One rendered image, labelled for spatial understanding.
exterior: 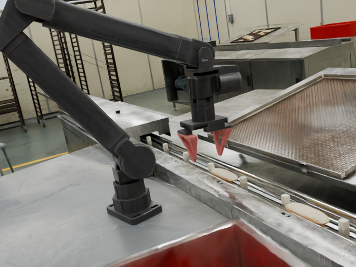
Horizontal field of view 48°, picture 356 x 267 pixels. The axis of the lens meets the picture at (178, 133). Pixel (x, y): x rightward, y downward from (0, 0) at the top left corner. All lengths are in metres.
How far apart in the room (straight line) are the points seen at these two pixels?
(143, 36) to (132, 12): 7.54
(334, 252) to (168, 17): 8.21
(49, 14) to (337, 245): 0.64
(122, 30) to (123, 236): 0.43
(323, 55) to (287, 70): 0.33
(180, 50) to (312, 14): 5.03
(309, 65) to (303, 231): 3.07
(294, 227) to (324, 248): 0.08
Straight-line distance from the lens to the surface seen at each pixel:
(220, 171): 0.99
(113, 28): 0.85
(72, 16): 0.84
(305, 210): 0.78
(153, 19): 8.57
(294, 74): 3.76
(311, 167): 0.88
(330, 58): 3.88
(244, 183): 0.92
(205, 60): 0.91
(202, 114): 0.93
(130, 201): 0.90
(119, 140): 0.86
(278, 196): 0.86
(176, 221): 0.87
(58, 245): 0.90
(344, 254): 0.65
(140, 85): 8.42
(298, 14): 6.06
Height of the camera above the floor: 1.22
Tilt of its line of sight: 15 degrees down
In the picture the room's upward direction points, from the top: 9 degrees counter-clockwise
